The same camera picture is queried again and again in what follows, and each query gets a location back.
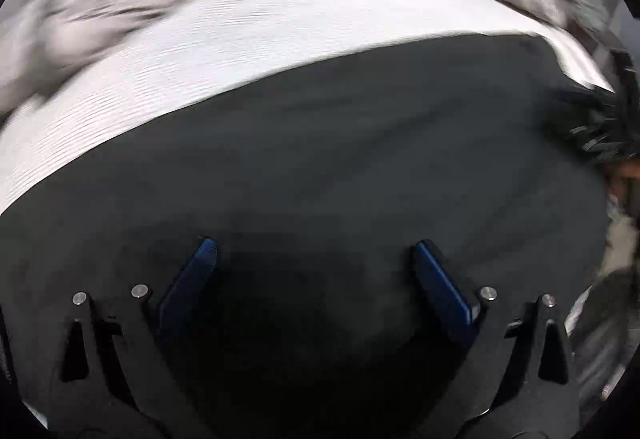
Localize black pants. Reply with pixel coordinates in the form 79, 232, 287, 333
0, 33, 608, 439

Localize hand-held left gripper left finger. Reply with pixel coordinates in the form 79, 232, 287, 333
30, 237, 221, 439

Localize white honeycomb bed sheet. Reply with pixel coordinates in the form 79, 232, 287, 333
0, 0, 616, 214

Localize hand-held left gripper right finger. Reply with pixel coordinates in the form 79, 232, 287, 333
411, 239, 583, 439

